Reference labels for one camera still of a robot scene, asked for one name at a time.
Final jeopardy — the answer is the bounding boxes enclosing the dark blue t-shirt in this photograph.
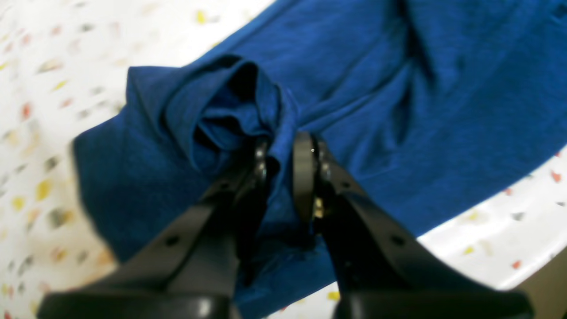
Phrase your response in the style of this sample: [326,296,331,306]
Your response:
[73,0,566,319]

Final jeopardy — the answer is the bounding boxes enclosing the terrazzo patterned tablecloth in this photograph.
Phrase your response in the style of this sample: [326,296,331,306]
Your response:
[0,0,567,319]

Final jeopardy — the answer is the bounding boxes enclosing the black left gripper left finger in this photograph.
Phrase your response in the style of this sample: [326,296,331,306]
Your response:
[37,137,270,319]

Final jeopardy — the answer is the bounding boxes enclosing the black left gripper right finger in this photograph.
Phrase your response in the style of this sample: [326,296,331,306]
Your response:
[292,132,533,319]

